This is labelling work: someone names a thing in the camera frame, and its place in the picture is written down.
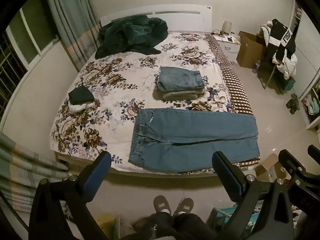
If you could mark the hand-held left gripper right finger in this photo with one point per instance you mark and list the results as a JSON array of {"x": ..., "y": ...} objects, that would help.
[{"x": 228, "y": 177}]

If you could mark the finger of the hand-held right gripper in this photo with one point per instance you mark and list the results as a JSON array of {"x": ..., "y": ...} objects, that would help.
[
  {"x": 314, "y": 152},
  {"x": 291, "y": 161}
]

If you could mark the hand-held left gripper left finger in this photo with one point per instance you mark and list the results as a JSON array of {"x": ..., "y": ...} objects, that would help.
[{"x": 96, "y": 175}]

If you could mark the blue denim pants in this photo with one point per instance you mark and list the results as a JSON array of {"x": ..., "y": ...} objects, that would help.
[{"x": 195, "y": 140}]

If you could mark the small open cardboard box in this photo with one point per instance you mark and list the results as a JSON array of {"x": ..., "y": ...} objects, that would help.
[{"x": 268, "y": 166}]

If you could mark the teal and white rack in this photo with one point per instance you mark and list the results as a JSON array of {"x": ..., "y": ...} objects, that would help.
[{"x": 226, "y": 217}]

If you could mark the yellow box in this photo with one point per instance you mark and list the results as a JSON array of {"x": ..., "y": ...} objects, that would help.
[{"x": 105, "y": 226}]

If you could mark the pair of dark slippers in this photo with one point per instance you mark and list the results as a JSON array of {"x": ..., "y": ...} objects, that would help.
[{"x": 293, "y": 103}]

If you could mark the person's grey right slipper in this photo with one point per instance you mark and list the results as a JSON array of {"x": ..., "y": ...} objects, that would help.
[{"x": 183, "y": 206}]

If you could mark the person's grey slipper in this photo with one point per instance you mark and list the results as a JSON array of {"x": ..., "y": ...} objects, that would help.
[
  {"x": 162, "y": 205},
  {"x": 183, "y": 206}
]

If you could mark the folded white cloth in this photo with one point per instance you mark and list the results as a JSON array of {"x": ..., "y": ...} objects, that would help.
[{"x": 78, "y": 108}]

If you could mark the person's grey left slipper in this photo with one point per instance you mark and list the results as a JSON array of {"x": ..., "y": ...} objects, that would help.
[{"x": 162, "y": 205}]

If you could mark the person's legs in black trousers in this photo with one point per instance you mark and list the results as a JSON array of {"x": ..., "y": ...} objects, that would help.
[{"x": 175, "y": 227}]

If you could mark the green striped curtain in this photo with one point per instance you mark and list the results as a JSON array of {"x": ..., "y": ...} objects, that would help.
[
  {"x": 22, "y": 167},
  {"x": 71, "y": 22}
]

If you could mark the folded black cloth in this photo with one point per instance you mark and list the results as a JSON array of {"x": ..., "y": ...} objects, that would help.
[{"x": 80, "y": 95}]

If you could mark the brown checkered bed sheet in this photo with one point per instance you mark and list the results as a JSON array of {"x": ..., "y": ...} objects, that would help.
[{"x": 233, "y": 87}]

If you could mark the folded grey fleece cloth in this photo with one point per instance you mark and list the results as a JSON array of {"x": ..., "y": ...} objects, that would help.
[{"x": 183, "y": 95}]

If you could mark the floral bed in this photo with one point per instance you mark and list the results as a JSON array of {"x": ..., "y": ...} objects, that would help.
[{"x": 117, "y": 80}]

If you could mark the blue bottle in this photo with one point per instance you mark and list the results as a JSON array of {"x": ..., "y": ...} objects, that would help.
[{"x": 257, "y": 66}]

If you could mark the folded blue jeans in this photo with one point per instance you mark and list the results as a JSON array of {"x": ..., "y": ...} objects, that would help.
[{"x": 180, "y": 78}]

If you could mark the large brown cardboard box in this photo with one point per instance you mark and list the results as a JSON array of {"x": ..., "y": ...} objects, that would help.
[{"x": 248, "y": 52}]

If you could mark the black and white jacket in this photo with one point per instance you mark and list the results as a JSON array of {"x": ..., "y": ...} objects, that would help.
[{"x": 282, "y": 37}]

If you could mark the white nightstand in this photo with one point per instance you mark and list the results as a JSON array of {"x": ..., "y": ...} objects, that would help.
[{"x": 228, "y": 47}]

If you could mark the dark green fleece blanket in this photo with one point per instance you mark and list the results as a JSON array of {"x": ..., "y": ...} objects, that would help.
[{"x": 130, "y": 35}]

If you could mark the white table lamp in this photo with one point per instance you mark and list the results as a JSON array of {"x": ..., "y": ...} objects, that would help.
[{"x": 226, "y": 27}]

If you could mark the window with metal bars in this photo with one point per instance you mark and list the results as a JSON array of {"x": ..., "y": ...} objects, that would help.
[{"x": 17, "y": 45}]

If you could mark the white bed headboard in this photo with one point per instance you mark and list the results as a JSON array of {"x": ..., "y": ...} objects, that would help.
[{"x": 190, "y": 17}]

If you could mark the metal frame chair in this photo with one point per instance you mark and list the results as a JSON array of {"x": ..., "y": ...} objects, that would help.
[{"x": 268, "y": 77}]

